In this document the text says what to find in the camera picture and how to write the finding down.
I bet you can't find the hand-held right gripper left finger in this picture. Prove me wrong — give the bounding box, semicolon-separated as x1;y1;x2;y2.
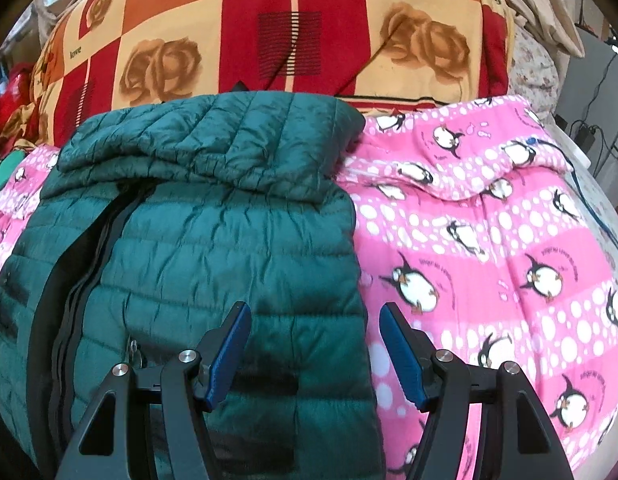
54;302;252;480

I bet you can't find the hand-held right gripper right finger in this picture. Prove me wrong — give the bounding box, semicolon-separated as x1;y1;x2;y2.
379;302;575;480

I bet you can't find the green puffer jacket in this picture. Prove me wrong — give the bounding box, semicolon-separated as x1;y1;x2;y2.
0;91;387;480

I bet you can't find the pink penguin-print blanket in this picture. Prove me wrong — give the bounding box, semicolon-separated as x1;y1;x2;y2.
0;94;618;480

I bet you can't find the green cloth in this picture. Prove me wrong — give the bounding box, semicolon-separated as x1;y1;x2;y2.
0;152;26;199

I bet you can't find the white floral cloth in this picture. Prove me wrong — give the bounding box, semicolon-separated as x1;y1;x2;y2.
509;25;561;117

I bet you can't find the red orange rose-print quilt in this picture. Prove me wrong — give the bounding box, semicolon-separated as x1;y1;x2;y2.
31;0;516;150

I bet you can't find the white curtain cloth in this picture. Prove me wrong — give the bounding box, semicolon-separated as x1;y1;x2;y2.
33;0;72;26

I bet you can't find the blue cord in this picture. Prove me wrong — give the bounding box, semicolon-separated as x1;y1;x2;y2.
526;136;618;248

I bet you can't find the black cable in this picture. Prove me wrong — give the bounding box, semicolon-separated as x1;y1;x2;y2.
572;47;618;171

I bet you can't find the black power adapter with cables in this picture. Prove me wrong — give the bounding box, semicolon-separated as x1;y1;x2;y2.
556;25;618;176

